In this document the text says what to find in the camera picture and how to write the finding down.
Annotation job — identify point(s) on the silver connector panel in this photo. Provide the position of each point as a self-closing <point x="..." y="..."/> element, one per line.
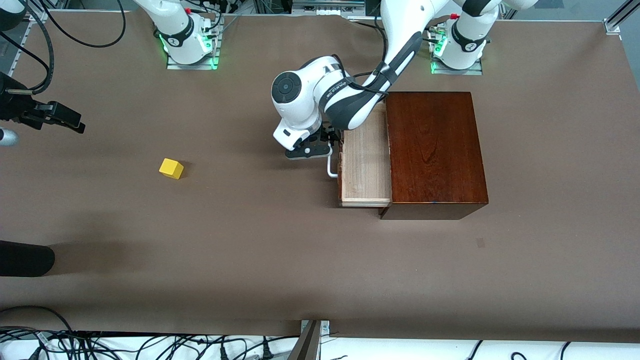
<point x="327" y="6"/>

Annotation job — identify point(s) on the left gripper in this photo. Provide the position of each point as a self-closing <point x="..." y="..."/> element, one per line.
<point x="331" y="135"/>

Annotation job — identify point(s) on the aluminium frame post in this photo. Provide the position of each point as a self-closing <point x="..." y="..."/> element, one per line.
<point x="307" y="345"/>

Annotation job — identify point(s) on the black power plug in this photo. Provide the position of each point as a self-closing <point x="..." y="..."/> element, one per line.
<point x="267" y="352"/>
<point x="224" y="352"/>

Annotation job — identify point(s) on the dark brown wooden cabinet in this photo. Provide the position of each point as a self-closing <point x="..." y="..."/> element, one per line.
<point x="435" y="160"/>

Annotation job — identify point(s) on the black ribbed cylinder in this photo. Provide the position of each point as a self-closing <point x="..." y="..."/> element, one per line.
<point x="25" y="258"/>

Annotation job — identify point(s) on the brown table cover sheet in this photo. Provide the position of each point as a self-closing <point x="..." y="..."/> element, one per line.
<point x="250" y="250"/>

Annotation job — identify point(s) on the aluminium frame rail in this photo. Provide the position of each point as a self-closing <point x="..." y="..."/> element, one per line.
<point x="40" y="17"/>

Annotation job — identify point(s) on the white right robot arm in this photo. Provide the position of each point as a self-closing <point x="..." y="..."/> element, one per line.
<point x="175" y="30"/>

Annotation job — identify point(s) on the aluminium corner profile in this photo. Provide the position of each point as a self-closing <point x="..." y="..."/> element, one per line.
<point x="612" y="26"/>

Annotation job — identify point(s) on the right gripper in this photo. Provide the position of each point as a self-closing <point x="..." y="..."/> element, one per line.
<point x="15" y="111"/>

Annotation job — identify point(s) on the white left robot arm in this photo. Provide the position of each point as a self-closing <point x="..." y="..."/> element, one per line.
<point x="295" y="100"/>

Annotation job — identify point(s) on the yellow wooden block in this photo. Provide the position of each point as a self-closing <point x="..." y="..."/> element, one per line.
<point x="171" y="169"/>

